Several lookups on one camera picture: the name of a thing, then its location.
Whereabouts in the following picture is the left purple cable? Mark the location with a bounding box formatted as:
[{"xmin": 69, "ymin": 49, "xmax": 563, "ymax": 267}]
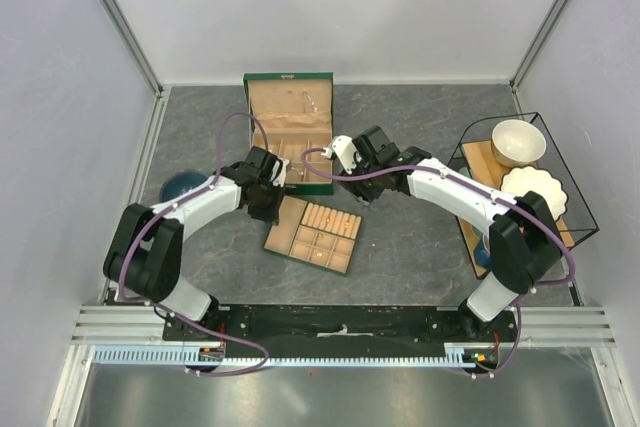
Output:
[{"xmin": 117, "ymin": 112, "xmax": 271, "ymax": 378}]

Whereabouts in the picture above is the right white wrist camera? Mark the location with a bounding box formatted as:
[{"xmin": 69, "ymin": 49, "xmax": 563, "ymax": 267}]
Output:
[{"xmin": 321, "ymin": 135, "xmax": 362, "ymax": 174}]

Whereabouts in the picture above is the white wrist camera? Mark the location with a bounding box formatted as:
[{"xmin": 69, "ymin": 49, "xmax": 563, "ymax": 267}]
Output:
[
  {"xmin": 270, "ymin": 157, "xmax": 291, "ymax": 188},
  {"xmin": 321, "ymin": 135, "xmax": 362, "ymax": 174}
]

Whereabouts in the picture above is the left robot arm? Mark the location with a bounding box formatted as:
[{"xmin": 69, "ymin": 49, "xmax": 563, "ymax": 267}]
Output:
[{"xmin": 103, "ymin": 147, "xmax": 290, "ymax": 340}]

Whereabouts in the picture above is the blue ceramic bowl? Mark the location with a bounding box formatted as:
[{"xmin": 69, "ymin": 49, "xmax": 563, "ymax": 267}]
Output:
[{"xmin": 158, "ymin": 170, "xmax": 208, "ymax": 203}]

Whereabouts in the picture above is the slotted cable duct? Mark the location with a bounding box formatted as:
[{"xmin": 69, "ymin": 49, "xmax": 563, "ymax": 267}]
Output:
[{"xmin": 93, "ymin": 344, "xmax": 480, "ymax": 369}]

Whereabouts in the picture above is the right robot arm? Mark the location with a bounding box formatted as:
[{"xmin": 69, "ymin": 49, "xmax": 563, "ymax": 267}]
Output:
[{"xmin": 325, "ymin": 126, "xmax": 568, "ymax": 341}]

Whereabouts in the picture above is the black wire shelf rack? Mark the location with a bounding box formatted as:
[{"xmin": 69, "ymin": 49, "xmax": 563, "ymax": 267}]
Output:
[{"xmin": 449, "ymin": 112, "xmax": 599, "ymax": 249}]

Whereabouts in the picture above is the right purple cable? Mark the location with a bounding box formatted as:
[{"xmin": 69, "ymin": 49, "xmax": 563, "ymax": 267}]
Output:
[{"xmin": 300, "ymin": 147, "xmax": 576, "ymax": 381}]

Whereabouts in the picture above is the purple cable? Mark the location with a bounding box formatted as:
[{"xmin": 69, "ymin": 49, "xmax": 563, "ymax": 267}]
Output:
[
  {"xmin": 117, "ymin": 112, "xmax": 271, "ymax": 378},
  {"xmin": 300, "ymin": 147, "xmax": 576, "ymax": 381}
]

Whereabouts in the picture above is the green jewelry box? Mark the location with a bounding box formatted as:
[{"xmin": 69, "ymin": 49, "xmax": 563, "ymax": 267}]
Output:
[{"xmin": 243, "ymin": 72, "xmax": 334, "ymax": 196}]

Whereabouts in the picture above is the cream round bowl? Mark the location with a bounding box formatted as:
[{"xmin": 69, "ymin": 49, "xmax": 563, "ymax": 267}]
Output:
[{"xmin": 491, "ymin": 119, "xmax": 547, "ymax": 168}]

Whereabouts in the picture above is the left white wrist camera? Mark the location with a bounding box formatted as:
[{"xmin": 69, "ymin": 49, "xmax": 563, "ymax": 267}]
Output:
[{"xmin": 270, "ymin": 157, "xmax": 291, "ymax": 188}]

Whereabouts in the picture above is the blue mug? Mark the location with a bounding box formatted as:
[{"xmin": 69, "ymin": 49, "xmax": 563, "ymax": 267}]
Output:
[{"xmin": 473, "ymin": 235, "xmax": 491, "ymax": 270}]

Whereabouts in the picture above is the white scalloped bowl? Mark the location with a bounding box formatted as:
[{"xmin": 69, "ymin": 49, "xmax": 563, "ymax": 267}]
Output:
[{"xmin": 500, "ymin": 166, "xmax": 568, "ymax": 221}]

